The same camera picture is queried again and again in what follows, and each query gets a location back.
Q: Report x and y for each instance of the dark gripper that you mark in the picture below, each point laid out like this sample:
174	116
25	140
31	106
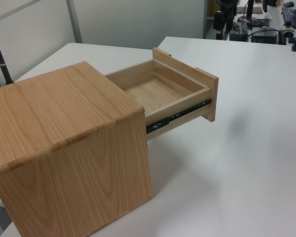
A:
218	20

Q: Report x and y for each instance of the light wooden drawer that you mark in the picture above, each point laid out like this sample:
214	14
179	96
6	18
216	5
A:
167	81

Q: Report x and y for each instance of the black metal drawer slide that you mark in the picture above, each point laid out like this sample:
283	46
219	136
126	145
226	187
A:
187	110

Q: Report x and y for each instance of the black monitor stand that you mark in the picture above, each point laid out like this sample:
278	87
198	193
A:
249	12

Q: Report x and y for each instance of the black desktop box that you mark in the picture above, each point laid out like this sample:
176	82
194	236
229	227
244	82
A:
265	35

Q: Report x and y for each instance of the black computer keyboard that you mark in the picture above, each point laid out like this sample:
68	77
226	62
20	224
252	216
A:
292	16

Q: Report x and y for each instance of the black computer mouse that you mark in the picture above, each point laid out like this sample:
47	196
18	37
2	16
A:
289	3

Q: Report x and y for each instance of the light wooden cabinet box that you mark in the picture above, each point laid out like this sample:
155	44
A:
64	138

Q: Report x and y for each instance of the black tripod pole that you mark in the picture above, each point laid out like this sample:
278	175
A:
2	65

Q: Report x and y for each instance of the black camera tripod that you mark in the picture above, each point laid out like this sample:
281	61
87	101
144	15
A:
229	17

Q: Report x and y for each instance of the grey partition frame post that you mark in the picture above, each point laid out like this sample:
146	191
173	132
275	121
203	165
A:
74	22

